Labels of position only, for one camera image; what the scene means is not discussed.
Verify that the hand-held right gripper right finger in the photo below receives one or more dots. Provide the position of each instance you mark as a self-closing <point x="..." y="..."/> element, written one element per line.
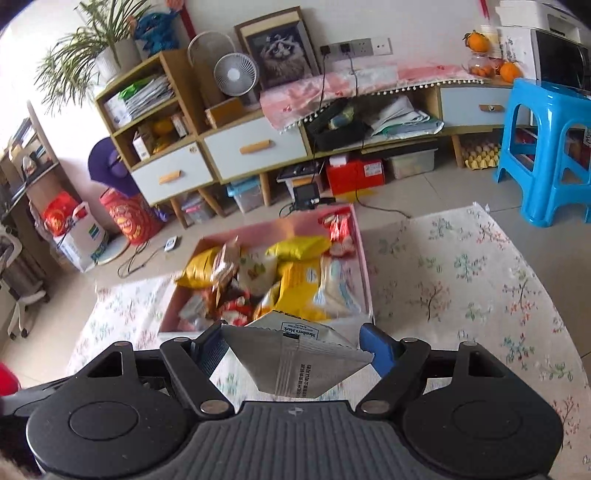
<point x="376" y="347"/>

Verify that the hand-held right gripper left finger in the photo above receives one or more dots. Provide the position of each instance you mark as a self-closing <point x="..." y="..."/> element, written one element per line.
<point x="210" y="353"/>

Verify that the small red candy packet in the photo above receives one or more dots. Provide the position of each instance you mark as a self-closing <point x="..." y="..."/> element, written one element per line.
<point x="235" y="311"/>

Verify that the long white bread packet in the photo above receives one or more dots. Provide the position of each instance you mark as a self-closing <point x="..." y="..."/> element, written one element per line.
<point x="339" y="290"/>

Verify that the pink cardboard box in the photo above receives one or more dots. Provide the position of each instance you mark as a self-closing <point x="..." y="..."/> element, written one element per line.
<point x="363" y="277"/>

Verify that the brown snack packet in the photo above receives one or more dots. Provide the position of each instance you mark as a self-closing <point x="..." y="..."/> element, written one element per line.
<point x="226" y="267"/>

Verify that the white green triangular snack packet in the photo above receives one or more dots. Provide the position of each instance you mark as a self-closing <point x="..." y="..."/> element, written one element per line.
<point x="256" y="274"/>

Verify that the long yellow snack packet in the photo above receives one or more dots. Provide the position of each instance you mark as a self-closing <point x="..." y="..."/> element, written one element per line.
<point x="300" y="286"/>

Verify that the floral tablecloth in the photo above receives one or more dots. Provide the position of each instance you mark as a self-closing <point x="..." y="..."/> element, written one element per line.
<point x="461" y="286"/>

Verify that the white office chair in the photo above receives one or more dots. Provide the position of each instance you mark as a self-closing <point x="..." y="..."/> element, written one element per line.
<point x="18" y="286"/>

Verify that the white charger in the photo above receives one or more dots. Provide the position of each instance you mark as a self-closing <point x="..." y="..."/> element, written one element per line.
<point x="171" y="243"/>

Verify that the clear plastic bin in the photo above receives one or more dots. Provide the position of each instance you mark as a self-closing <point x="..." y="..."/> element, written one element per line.
<point x="198" y="210"/>

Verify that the red printed barrel bag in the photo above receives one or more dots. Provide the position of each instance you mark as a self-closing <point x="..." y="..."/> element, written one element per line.
<point x="131" y="217"/>

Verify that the blue lidded plastic bin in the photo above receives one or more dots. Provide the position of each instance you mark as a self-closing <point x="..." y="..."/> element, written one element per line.
<point x="244" y="196"/>

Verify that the white shopping bag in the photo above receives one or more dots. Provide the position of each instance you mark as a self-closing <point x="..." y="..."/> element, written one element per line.
<point x="83" y="244"/>

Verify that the small black screen device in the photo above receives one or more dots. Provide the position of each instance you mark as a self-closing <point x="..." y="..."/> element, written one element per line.
<point x="308" y="194"/>

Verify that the red box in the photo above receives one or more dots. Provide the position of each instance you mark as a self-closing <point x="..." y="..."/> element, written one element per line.
<point x="355" y="177"/>

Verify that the clear plastic storage box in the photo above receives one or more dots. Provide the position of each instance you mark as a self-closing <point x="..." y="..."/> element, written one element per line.
<point x="411" y="166"/>

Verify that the white drawer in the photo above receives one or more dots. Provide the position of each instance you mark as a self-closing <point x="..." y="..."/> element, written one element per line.
<point x="171" y="173"/>
<point x="254" y="150"/>
<point x="475" y="106"/>

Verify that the red gift bag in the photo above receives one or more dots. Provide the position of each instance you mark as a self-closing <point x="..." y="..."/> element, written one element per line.
<point x="60" y="214"/>

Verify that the black flat scale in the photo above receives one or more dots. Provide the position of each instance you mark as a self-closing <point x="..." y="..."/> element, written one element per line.
<point x="300" y="171"/>

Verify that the purple hat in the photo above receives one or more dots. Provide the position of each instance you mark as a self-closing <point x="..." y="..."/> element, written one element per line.
<point x="111" y="166"/>

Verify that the black storage box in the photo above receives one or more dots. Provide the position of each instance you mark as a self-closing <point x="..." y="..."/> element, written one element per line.
<point x="337" y="138"/>

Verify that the yellow egg tray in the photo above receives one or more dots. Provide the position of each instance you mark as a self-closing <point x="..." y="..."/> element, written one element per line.
<point x="481" y="156"/>

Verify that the wooden side shelving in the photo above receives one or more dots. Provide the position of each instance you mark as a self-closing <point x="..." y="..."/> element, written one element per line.
<point x="27" y="175"/>

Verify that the folded white papers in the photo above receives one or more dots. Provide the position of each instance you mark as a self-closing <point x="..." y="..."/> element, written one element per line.
<point x="406" y="117"/>

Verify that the black pouch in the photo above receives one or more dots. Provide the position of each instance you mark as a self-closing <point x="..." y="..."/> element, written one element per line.
<point x="325" y="115"/>

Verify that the brown cardboard box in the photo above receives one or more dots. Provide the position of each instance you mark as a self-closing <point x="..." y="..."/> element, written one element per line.
<point x="225" y="113"/>

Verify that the wooden TV cabinet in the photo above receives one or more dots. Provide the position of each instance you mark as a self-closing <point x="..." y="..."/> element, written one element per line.
<point x="431" y="108"/>

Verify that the wooden shelf cabinet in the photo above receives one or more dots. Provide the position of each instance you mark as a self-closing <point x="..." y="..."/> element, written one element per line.
<point x="184" y="92"/>

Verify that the stack of papers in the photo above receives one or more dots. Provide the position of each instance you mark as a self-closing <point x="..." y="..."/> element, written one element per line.
<point x="147" y="97"/>

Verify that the pink patterned cloth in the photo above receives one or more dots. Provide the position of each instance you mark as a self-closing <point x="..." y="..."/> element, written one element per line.
<point x="392" y="76"/>

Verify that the small white desk fan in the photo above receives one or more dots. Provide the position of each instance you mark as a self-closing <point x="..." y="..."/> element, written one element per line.
<point x="236" y="74"/>

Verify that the blue plastic stool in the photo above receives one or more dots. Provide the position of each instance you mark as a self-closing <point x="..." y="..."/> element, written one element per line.
<point x="549" y="99"/>

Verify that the large white fan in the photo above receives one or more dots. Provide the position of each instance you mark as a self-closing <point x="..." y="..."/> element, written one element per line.
<point x="203" y="50"/>

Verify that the orange fruit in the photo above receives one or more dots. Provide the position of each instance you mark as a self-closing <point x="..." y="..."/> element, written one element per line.
<point x="511" y="72"/>
<point x="478" y="41"/>

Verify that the framed cat picture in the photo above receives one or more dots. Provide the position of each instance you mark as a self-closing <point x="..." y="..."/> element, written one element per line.
<point x="281" y="50"/>

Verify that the blue plush toy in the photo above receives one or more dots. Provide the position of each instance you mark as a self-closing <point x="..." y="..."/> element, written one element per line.
<point x="157" y="30"/>

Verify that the potted green plant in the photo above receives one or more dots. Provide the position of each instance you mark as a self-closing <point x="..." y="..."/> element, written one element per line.
<point x="92" y="37"/>

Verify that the white microwave oven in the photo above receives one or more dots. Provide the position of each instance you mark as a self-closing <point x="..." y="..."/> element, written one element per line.
<point x="561" y="64"/>

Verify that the red hanging decoration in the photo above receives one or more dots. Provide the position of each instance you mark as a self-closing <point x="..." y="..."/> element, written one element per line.
<point x="483" y="9"/>

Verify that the white foam box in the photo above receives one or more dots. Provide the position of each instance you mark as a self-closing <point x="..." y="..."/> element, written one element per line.
<point x="521" y="11"/>

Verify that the white printer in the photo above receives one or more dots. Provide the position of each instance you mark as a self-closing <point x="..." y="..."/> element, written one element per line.
<point x="561" y="25"/>

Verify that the grey wall sockets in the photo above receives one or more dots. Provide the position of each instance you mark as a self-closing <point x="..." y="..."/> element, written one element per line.
<point x="364" y="47"/>

